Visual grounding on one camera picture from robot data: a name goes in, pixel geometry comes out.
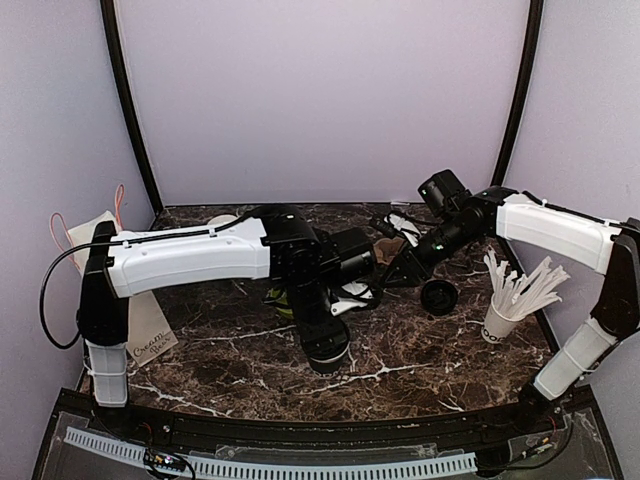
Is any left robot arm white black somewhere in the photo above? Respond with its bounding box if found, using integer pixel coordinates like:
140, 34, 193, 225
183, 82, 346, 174
50, 204, 378, 436

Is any left black frame post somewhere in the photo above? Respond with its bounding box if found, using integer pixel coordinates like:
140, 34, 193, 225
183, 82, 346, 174
99, 0, 164, 215

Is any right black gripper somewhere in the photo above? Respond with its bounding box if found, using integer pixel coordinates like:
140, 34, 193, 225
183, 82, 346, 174
378, 216, 479, 288

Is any kraft paper bag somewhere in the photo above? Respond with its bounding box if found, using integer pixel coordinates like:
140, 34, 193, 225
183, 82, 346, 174
66, 210, 178, 366

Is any green bowl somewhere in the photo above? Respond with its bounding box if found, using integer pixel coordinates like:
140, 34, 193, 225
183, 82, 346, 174
262, 288, 294, 320

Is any white cable duct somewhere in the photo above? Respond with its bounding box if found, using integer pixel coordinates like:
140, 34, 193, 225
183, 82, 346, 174
64, 427, 478, 479

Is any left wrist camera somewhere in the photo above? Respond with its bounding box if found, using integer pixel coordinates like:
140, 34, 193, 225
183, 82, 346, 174
329, 281, 382, 317

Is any black frame post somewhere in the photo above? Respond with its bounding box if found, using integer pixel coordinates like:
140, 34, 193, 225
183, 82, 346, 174
99, 0, 164, 215
490, 0, 544, 186

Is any black paper coffee cup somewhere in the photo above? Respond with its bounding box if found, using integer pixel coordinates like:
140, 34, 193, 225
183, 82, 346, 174
308, 351, 347, 375

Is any white cup holding straws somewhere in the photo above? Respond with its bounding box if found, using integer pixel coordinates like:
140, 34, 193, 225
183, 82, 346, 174
481, 296, 521, 344

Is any cardboard cup carrier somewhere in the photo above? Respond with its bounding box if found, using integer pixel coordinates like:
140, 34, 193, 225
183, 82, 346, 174
373, 238, 406, 266

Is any stack of black lids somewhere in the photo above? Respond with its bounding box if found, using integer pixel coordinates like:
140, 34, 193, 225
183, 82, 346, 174
420, 280, 459, 316

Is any right black frame post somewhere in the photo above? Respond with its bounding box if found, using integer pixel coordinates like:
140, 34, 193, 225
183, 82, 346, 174
490, 0, 544, 186

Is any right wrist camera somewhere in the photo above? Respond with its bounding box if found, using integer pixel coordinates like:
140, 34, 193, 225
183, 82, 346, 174
369, 213, 421, 247

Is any bundle of wrapped straws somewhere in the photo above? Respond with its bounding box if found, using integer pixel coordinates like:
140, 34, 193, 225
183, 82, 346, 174
483, 248, 570, 321

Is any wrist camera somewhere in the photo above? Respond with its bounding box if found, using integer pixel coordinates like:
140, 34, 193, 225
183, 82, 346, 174
329, 281, 382, 317
369, 213, 421, 247

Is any black front rail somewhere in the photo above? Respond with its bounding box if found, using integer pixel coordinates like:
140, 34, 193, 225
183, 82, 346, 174
78, 397, 568, 451

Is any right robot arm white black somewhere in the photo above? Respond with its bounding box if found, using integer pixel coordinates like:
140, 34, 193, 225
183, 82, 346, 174
382, 169, 639, 434

